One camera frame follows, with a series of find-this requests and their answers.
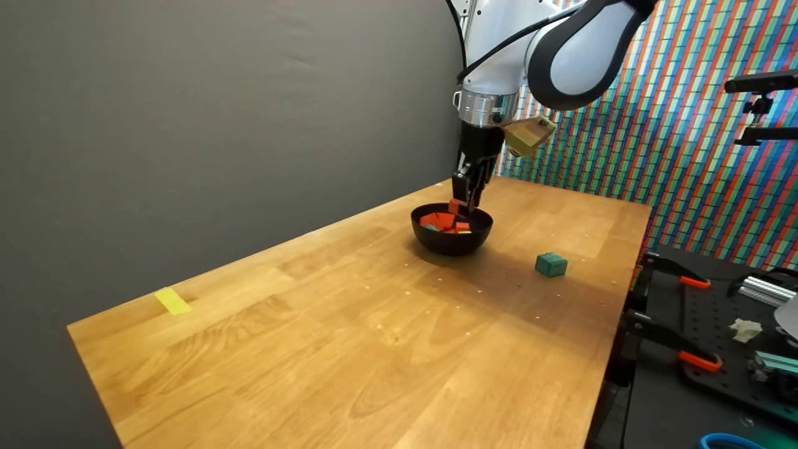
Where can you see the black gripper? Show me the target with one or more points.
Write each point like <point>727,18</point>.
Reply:
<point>483,150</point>

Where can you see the orange wooden block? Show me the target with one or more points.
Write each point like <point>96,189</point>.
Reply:
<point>463,228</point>

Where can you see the black bowl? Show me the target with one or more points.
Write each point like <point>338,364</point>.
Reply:
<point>451,243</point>

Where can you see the green wooden block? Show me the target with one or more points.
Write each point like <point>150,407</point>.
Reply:
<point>552,264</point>

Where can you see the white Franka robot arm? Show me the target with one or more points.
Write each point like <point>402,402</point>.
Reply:
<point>539,51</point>

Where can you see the white crumpled object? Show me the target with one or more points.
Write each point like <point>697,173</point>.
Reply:
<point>746,329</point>

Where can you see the white box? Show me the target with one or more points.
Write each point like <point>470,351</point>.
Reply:
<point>764,289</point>

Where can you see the grey fabric backdrop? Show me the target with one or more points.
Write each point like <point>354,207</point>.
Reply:
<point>166,126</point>

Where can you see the yellow tape strip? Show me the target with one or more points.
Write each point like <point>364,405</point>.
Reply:
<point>173,303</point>

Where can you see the black pegboard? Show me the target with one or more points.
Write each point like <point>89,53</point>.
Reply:
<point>738,364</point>

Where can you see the grey disc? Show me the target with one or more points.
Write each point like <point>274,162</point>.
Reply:
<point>788,320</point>

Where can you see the teal tool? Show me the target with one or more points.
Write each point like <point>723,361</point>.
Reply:
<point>776,364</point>

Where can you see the blue scissors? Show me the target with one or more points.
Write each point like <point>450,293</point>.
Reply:
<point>732,442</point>

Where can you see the tan wrist camera box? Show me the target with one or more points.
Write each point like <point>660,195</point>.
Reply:
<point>529,136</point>

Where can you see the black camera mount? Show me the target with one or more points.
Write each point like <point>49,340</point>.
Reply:
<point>762,83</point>

